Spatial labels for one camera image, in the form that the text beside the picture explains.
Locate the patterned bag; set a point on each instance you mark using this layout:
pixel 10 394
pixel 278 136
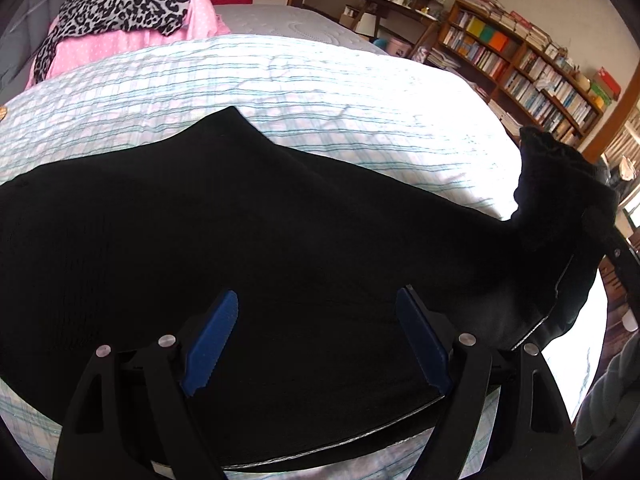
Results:
pixel 423 54

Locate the brown cardboard box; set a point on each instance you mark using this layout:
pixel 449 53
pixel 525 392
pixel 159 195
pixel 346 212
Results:
pixel 350 16

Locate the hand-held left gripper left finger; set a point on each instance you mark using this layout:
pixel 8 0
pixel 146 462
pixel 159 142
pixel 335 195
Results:
pixel 210 347

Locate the rows of books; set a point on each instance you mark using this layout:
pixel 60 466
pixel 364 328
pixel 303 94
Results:
pixel 530 82

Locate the grey padded headboard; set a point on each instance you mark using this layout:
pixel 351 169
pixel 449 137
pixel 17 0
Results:
pixel 20 25

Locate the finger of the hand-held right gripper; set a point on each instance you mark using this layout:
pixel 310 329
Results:
pixel 619 252

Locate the black pants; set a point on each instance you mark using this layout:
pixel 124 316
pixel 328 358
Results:
pixel 250 240

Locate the person's right forearm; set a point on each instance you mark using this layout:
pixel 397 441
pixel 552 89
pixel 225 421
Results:
pixel 607 410

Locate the wooden bookshelf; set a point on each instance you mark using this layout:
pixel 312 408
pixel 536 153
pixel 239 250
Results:
pixel 517 60

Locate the white lampshade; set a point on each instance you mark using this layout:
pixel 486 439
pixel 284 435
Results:
pixel 367 25

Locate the pink bin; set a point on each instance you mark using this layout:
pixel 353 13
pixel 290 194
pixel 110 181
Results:
pixel 400 47

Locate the grey mattress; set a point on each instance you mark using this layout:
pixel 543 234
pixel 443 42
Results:
pixel 300 22

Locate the leopard print cloth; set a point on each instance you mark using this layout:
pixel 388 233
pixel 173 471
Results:
pixel 125 0

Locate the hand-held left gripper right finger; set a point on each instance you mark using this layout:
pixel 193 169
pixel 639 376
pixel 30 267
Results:
pixel 424 347

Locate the red cardboard box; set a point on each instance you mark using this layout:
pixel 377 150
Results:
pixel 606 82

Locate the wooden door frame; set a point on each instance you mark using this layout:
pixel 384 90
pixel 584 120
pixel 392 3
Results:
pixel 612 125

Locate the white plaid bed sheet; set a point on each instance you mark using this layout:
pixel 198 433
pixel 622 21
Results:
pixel 300 90

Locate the dark wooden desk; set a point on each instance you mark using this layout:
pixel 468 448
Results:
pixel 400 7

